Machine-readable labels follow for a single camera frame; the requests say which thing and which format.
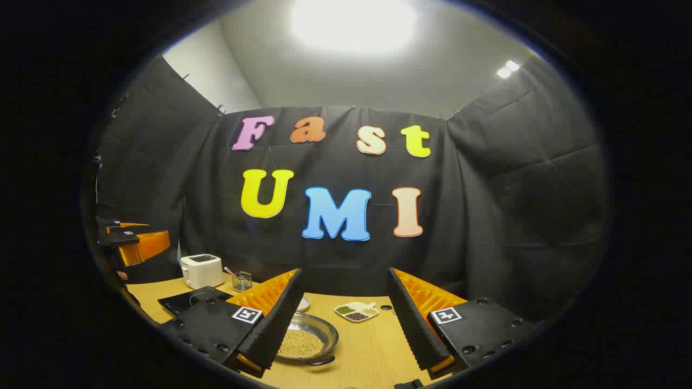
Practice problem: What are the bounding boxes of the black induction cooktop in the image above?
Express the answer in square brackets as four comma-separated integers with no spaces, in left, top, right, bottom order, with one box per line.
[157,286,234,318]

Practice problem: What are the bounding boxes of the white divided dish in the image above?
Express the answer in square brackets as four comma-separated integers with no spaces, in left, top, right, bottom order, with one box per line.
[334,301,380,323]

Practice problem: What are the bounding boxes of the large ceiling light panel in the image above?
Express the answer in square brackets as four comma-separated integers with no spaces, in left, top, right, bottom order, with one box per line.
[289,0,420,55]

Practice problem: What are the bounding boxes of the steel pot with black handles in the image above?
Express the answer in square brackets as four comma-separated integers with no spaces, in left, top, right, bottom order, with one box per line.
[275,312,340,367]

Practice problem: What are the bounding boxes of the white toaster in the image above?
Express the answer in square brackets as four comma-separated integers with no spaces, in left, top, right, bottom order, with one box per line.
[180,253,225,290]

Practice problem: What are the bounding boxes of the pile of soybeans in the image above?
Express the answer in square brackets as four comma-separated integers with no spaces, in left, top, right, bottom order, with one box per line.
[278,329,325,358]

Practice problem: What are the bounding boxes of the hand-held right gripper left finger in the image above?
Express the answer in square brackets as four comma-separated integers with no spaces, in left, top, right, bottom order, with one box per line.
[158,268,304,379]

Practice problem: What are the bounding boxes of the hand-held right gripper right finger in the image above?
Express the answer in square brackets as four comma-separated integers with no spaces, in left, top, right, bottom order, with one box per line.
[388,267,543,380]

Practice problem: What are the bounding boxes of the black backdrop cloth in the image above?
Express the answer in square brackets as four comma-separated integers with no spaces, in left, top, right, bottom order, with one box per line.
[89,54,611,325]

